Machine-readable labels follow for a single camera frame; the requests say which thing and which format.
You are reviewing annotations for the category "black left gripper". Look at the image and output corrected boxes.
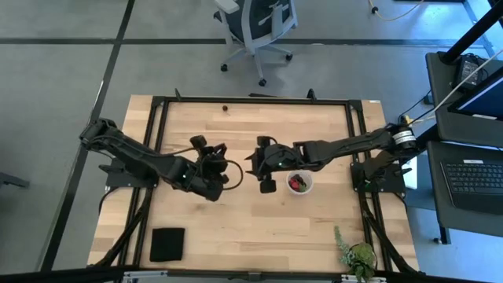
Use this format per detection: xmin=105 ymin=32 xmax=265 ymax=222
xmin=198 ymin=143 xmax=230 ymax=178

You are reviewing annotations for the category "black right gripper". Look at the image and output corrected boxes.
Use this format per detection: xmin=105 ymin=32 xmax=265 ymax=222
xmin=244 ymin=144 xmax=296 ymax=182

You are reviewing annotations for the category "red strawberry with leaves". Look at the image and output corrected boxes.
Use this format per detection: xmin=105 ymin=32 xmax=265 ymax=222
xmin=288 ymin=178 xmax=308 ymax=193

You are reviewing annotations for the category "white bowl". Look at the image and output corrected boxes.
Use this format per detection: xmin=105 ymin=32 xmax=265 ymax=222
xmin=285 ymin=169 xmax=314 ymax=197

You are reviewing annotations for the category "black square cloth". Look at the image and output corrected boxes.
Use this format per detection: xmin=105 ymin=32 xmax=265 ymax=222
xmin=149 ymin=226 xmax=186 ymax=263

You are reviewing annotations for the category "black rig crossbeam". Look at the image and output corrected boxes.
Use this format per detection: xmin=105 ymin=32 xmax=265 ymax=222
xmin=0 ymin=265 xmax=503 ymax=283

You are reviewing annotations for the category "white mesh office chair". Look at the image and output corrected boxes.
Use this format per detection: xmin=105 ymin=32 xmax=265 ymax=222
xmin=213 ymin=0 xmax=299 ymax=87

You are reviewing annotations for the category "green artificial plant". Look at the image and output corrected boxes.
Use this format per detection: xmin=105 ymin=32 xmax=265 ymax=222
xmin=333 ymin=225 xmax=378 ymax=283

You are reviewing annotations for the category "black laptop desk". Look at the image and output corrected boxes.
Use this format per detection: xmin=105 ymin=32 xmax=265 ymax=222
xmin=426 ymin=140 xmax=503 ymax=239

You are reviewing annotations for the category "black side desk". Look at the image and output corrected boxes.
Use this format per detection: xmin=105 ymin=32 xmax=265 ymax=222
xmin=425 ymin=50 xmax=503 ymax=149

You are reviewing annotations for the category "grey chair base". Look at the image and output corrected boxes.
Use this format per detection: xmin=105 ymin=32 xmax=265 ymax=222
xmin=0 ymin=171 xmax=31 ymax=189

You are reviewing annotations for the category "black laptop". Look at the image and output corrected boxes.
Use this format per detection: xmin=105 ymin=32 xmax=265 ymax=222
xmin=439 ymin=158 xmax=503 ymax=215

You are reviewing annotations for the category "black power adapter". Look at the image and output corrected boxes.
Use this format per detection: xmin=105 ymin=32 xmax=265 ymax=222
xmin=455 ymin=54 xmax=483 ymax=88

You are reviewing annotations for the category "lit computer monitor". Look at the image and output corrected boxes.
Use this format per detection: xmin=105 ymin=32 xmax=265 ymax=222
xmin=447 ymin=64 xmax=503 ymax=122

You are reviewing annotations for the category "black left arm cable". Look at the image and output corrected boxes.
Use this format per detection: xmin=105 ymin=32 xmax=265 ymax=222
xmin=222 ymin=158 xmax=244 ymax=192

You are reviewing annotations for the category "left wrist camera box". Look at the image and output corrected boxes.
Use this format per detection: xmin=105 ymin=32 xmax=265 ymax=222
xmin=189 ymin=134 xmax=208 ymax=149

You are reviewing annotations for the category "yellow cable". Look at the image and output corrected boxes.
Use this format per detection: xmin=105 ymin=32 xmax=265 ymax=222
xmin=368 ymin=0 xmax=425 ymax=22

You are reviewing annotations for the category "thick white cable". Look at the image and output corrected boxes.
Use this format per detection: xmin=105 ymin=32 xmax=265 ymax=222
xmin=408 ymin=46 xmax=503 ymax=119

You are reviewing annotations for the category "black rig post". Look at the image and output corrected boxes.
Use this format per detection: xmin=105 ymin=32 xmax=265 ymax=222
xmin=439 ymin=0 xmax=503 ymax=66

